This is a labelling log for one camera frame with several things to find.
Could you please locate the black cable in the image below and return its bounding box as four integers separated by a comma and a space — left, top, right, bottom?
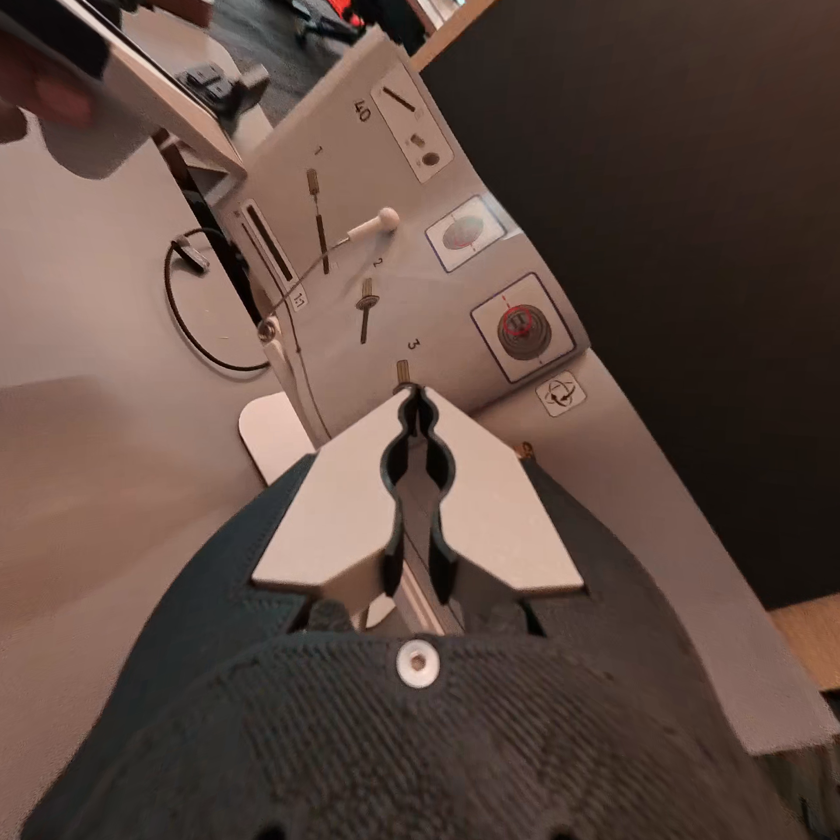
164, 226, 273, 375

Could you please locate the black battery charger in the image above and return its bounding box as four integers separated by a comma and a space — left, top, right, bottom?
176, 62, 238, 101
220, 66, 271, 124

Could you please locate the white lego instruction booklet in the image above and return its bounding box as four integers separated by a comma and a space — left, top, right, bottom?
215, 29, 840, 757

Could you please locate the person's left hand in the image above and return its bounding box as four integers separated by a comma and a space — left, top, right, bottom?
0, 31, 94, 143

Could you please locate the book stand with black board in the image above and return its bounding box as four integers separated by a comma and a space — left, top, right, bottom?
157, 0, 840, 693

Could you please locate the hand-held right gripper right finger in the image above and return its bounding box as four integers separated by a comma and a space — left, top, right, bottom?
420, 386, 586, 608

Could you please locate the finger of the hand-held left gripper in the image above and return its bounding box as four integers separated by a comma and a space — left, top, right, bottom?
66, 0, 248, 178

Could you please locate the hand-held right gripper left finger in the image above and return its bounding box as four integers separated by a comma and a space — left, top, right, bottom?
251, 386, 422, 632

